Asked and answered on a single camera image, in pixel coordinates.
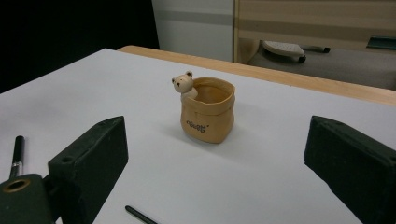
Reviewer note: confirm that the white table board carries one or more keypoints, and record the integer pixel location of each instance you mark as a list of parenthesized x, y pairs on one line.
[(199, 174)]

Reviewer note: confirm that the grey chair base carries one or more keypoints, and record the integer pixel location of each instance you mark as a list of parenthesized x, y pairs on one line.
[(285, 48)]

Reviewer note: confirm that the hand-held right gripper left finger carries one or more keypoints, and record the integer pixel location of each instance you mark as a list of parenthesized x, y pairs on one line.
[(93, 158)]

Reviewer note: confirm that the black curtain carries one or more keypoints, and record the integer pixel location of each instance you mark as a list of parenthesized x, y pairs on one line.
[(62, 37)]

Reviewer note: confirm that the tan bear pen holder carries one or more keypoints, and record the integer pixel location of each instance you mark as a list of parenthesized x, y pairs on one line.
[(208, 118)]

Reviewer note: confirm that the white cabinet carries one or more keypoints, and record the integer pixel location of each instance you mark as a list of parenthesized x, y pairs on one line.
[(193, 31)]

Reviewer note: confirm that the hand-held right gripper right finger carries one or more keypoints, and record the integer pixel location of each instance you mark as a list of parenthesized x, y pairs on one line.
[(351, 161)]

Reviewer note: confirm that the thin black stick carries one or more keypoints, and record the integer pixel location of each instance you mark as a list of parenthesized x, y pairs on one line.
[(140, 214)]

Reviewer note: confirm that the wooden table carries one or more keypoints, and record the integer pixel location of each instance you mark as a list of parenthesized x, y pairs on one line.
[(280, 74)]

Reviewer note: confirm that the black silver makeup brush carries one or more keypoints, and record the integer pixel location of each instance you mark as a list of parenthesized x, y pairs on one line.
[(18, 149)]

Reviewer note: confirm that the light wooden desk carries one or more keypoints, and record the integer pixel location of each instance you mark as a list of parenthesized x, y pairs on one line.
[(311, 18)]

